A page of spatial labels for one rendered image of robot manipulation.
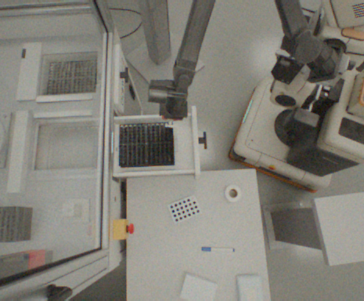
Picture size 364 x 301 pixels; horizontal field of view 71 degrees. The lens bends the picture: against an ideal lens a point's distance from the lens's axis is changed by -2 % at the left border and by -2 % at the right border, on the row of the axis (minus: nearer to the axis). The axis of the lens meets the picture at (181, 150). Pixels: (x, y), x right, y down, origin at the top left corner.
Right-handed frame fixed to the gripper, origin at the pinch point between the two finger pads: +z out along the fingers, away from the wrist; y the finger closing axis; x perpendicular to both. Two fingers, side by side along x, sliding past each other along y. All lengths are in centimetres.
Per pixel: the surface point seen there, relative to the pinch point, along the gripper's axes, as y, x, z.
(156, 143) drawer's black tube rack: -4.2, -7.5, 8.3
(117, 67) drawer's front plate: -21.5, 25.9, 7.4
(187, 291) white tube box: 10, -64, 17
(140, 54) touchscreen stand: -10, 100, 92
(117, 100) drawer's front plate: -20.8, 10.0, 8.1
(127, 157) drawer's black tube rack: -15.4, -12.4, 13.9
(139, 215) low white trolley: -8.8, -35.1, 25.1
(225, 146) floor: 57, 21, 86
